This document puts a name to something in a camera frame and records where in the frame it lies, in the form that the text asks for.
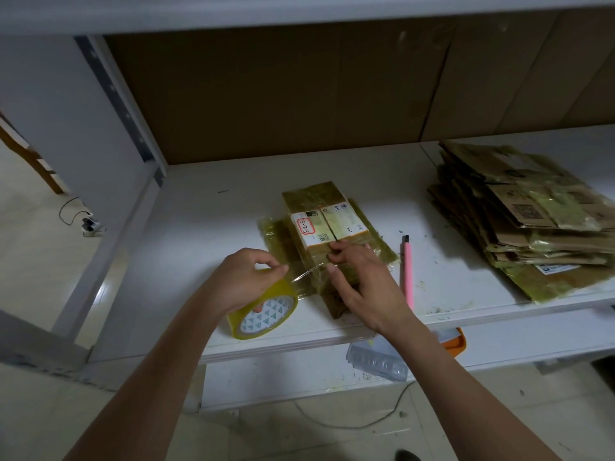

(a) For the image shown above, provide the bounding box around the person's right hand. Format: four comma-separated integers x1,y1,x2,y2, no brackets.
324,239,420,338

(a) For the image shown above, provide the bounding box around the person's left hand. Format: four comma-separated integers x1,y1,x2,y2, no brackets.
201,247,292,319

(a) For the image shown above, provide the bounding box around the pink utility knife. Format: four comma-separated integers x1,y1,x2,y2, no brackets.
400,234,416,312

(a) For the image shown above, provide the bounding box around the yellow tape roll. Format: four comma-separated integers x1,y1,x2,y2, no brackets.
225,277,302,342

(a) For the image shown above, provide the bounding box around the white metal shelf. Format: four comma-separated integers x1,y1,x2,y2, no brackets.
0,0,615,414

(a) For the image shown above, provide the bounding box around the labelled taped cardboard box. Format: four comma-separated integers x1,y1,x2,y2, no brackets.
258,180,401,321

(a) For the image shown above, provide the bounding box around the stack of cardboard boxes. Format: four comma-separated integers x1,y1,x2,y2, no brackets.
427,140,615,304

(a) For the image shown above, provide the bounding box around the person's left forearm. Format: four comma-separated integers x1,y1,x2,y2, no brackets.
62,293,229,461

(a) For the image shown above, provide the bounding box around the person's right forearm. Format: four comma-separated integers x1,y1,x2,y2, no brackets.
384,314,561,461

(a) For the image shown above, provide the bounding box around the orange plastic object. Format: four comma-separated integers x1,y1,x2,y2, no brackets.
441,325,469,359

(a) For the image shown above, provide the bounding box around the white power strip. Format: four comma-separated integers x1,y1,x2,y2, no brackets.
79,213,106,237

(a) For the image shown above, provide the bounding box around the wooden chair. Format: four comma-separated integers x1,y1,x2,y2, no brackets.
0,114,67,197

